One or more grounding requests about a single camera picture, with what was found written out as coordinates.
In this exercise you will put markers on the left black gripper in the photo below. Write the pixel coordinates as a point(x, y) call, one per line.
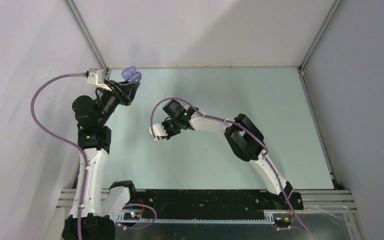
point(124, 97)

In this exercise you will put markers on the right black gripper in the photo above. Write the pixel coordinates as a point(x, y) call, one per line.
point(169, 135)

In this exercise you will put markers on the purple charging case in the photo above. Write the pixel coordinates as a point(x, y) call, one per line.
point(131, 74)

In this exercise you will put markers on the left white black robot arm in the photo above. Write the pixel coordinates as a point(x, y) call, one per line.
point(91, 217)

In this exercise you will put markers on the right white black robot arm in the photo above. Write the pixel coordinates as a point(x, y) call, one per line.
point(243, 137)

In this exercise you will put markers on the left circuit board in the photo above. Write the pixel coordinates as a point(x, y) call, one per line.
point(131, 216)

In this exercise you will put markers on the circuit board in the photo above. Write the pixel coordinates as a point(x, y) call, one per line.
point(131, 216)
point(283, 219)

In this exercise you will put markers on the right circuit board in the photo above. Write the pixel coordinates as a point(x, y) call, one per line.
point(283, 219)

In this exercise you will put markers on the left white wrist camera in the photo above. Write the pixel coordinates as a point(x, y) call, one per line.
point(97, 78)

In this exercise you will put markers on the white slotted cable duct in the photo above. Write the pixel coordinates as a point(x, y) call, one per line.
point(123, 220)

